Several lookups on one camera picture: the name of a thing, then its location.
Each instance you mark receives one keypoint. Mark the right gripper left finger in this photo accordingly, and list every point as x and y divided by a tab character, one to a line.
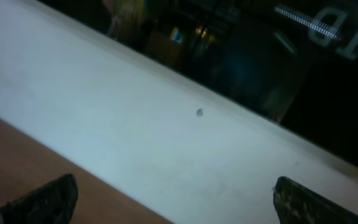
52	203

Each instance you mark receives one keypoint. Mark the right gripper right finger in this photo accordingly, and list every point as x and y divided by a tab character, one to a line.
296	204

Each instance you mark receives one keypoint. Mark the dark glass window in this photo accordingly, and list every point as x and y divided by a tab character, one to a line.
294	62

